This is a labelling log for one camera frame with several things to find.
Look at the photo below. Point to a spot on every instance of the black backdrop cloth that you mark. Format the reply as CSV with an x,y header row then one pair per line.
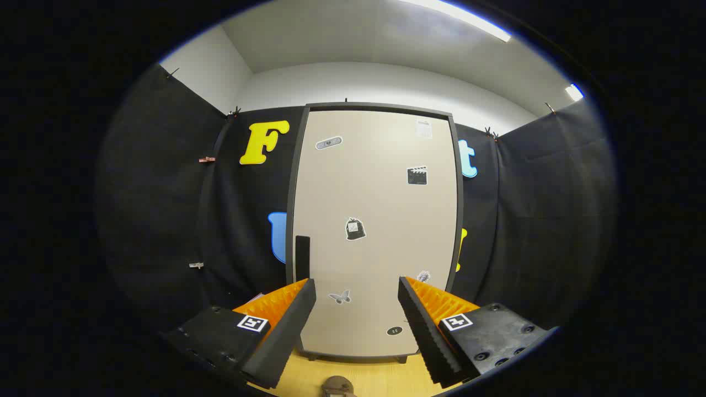
x,y
154,193

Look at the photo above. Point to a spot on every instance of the dark grey shoe cabinet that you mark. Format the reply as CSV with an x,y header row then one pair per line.
x,y
289,242

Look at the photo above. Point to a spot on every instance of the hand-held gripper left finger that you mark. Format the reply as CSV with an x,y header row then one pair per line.
x,y
287,336

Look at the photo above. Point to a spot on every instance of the brown fuzzy shoe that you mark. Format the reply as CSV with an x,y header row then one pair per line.
x,y
336,386

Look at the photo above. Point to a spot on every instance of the ceiling strip light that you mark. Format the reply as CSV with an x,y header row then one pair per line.
x,y
574,92
463,16

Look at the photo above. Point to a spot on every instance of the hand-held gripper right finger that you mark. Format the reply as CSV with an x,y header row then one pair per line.
x,y
424,331

